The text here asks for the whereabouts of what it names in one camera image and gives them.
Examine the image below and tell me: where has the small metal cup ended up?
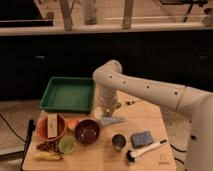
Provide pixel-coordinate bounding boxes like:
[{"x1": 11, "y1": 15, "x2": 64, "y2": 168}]
[{"x1": 112, "y1": 134, "x2": 126, "y2": 151}]

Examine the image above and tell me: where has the small green cup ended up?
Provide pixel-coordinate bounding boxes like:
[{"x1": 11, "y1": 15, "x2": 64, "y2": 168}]
[{"x1": 58, "y1": 135, "x2": 75, "y2": 154}]

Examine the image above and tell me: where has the yellow banana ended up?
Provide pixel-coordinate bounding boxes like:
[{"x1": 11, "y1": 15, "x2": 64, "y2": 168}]
[{"x1": 33, "y1": 152, "x2": 62, "y2": 161}]

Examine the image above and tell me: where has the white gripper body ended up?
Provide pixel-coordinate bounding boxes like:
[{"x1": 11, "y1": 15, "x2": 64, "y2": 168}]
[{"x1": 99, "y1": 97, "x2": 117, "y2": 117}]

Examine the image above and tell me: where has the green plastic tray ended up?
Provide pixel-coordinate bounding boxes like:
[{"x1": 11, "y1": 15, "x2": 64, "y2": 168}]
[{"x1": 40, "y1": 77, "x2": 95, "y2": 113}]

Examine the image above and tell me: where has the black cable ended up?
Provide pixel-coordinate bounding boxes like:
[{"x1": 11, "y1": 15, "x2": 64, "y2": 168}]
[{"x1": 170, "y1": 143, "x2": 186, "y2": 166}]

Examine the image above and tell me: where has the blue sponge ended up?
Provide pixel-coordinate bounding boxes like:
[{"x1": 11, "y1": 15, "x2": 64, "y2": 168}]
[{"x1": 130, "y1": 131, "x2": 153, "y2": 148}]

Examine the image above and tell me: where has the brown grape bunch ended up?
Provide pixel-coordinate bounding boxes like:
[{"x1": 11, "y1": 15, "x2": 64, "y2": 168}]
[{"x1": 36, "y1": 142, "x2": 59, "y2": 153}]

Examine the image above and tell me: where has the orange bowl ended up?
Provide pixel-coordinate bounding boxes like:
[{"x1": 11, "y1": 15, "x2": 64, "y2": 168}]
[{"x1": 36, "y1": 114, "x2": 67, "y2": 142}]

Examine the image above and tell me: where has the dark purple bowl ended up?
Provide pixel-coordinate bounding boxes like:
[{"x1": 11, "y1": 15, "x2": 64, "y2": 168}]
[{"x1": 75, "y1": 119, "x2": 100, "y2": 145}]

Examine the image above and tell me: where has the wooden block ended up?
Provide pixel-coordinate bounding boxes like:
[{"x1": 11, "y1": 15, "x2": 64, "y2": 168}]
[{"x1": 47, "y1": 114, "x2": 58, "y2": 138}]

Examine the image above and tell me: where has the white black brush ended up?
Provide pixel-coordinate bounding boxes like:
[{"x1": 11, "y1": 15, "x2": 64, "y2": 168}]
[{"x1": 126, "y1": 139, "x2": 167, "y2": 163}]

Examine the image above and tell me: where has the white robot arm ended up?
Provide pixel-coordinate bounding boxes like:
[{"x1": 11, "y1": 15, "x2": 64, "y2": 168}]
[{"x1": 93, "y1": 60, "x2": 213, "y2": 171}]

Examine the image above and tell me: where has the white paper cup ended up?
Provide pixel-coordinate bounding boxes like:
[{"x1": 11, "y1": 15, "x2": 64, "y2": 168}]
[{"x1": 93, "y1": 107, "x2": 103, "y2": 120}]

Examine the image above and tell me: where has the grey blue towel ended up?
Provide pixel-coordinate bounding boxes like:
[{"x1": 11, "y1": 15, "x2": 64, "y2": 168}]
[{"x1": 100, "y1": 117, "x2": 125, "y2": 126}]

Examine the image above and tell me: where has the orange peach fruit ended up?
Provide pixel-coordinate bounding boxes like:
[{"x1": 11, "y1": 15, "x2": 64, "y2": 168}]
[{"x1": 68, "y1": 119, "x2": 79, "y2": 132}]

